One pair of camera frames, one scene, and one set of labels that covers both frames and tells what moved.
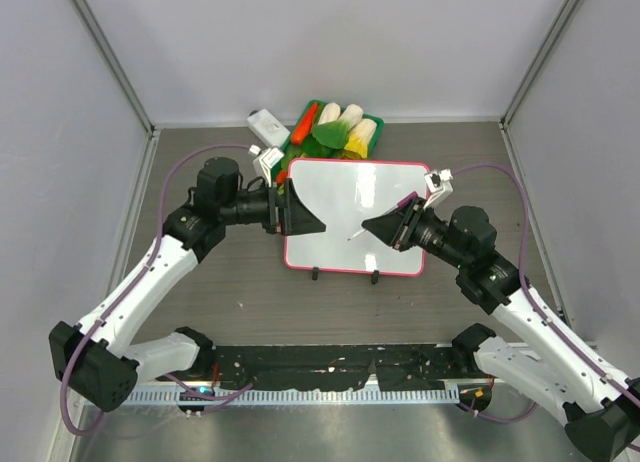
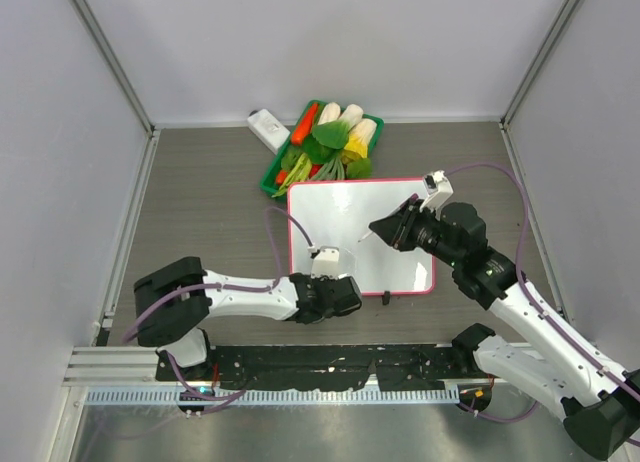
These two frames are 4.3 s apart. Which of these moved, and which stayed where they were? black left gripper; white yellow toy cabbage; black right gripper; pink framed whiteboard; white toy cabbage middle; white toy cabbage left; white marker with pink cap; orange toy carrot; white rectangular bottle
Moved: pink framed whiteboard; black left gripper; white marker with pink cap
Stayed: white toy cabbage middle; black right gripper; orange toy carrot; white yellow toy cabbage; white rectangular bottle; white toy cabbage left
